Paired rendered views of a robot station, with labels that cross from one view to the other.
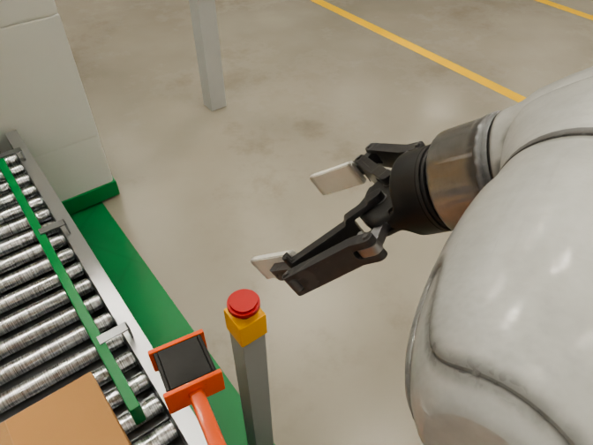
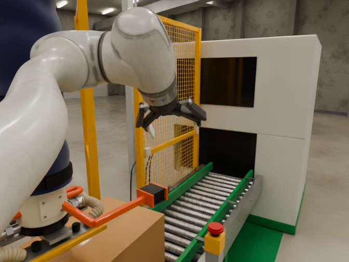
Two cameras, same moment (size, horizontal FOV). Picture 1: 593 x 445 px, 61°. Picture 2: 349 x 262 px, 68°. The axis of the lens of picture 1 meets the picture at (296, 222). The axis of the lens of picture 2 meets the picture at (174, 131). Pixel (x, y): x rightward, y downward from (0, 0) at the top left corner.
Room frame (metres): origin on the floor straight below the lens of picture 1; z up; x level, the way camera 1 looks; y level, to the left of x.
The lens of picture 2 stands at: (0.11, -0.72, 1.67)
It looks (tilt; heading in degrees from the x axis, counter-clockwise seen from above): 13 degrees down; 67
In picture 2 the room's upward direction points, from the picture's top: straight up
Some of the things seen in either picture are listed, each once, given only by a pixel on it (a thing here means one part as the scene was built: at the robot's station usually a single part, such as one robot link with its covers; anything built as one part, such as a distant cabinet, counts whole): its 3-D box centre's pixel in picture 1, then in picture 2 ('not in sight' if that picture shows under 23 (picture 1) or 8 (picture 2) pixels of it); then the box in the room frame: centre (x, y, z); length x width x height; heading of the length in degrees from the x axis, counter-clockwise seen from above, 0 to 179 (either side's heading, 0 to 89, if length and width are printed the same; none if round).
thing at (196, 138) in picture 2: not in sight; (173, 135); (1.04, 1.57, 1.05); 1.17 x 0.10 x 2.10; 37
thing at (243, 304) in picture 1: (243, 305); (215, 230); (0.64, 0.11, 1.02); 0.07 x 0.07 x 0.04
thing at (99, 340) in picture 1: (54, 236); (230, 207); (1.26, 0.87, 0.60); 1.60 x 0.11 x 0.09; 37
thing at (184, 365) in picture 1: (186, 370); (152, 194); (0.38, 0.16, 1.21); 0.09 x 0.08 x 0.05; 118
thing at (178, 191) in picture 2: not in sight; (173, 191); (0.93, 1.30, 0.60); 1.60 x 0.11 x 0.09; 37
